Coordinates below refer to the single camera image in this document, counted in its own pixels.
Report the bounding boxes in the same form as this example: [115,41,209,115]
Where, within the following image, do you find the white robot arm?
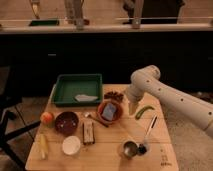
[125,65,213,138]

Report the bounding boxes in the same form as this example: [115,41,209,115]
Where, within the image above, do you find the wooden handled spoon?
[83,112,109,127]

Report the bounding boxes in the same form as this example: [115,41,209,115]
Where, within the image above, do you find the white paper cup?
[62,136,81,156]

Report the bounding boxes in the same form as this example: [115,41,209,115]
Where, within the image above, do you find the metal measuring cup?
[123,141,138,158]

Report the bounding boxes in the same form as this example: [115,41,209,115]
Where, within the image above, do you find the blue sponge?
[102,103,117,121]

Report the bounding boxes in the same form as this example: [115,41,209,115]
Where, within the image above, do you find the brown rectangular block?
[83,121,95,145]

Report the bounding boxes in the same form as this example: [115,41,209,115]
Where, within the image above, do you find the dark brown bowl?
[55,112,79,136]

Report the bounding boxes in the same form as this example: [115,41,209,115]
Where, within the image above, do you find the green plastic tray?
[51,74,102,107]

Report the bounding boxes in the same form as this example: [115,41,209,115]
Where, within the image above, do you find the orange bowl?
[97,100,123,125]

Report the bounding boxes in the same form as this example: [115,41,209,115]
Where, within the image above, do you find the white crumpled paper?
[75,94,98,102]

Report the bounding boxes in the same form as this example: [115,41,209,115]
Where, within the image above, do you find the black chair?
[0,65,42,171]

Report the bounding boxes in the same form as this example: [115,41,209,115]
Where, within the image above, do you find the green item on counter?
[29,20,59,26]

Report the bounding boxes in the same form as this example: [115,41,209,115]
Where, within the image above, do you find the dark red grapes bunch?
[104,91,124,102]

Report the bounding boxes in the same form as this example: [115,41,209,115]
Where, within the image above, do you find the red apple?
[40,112,54,125]

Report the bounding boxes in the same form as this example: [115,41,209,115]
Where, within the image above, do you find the black and white ladle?
[138,116,157,155]

